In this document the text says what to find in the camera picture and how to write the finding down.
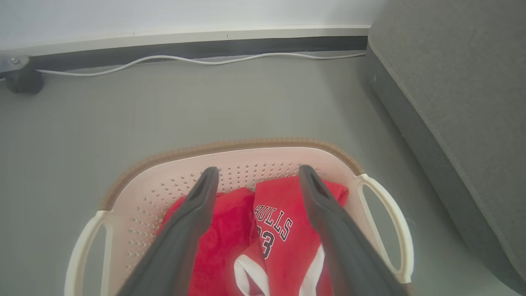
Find thin white floor cable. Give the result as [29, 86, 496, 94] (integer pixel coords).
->
[35, 51, 367, 77]

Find red Bulls basketball jersey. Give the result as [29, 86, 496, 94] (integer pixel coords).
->
[233, 175, 349, 296]

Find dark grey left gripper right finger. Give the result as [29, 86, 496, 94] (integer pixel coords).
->
[299, 165, 410, 296]

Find silver metal bracket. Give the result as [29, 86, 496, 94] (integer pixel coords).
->
[0, 55, 30, 74]

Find grey fabric sofa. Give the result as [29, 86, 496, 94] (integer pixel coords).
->
[365, 0, 526, 294]

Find black caster wheel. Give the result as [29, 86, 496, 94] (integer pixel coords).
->
[4, 68, 45, 94]

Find white plastic laundry basket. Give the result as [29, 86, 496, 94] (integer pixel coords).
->
[64, 138, 414, 296]

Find white and black baseboard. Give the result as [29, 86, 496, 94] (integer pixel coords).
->
[0, 25, 371, 74]

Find red fuzzy fleece cloth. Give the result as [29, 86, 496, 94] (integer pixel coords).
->
[156, 187, 257, 296]

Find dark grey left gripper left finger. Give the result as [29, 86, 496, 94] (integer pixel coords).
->
[116, 166, 220, 296]

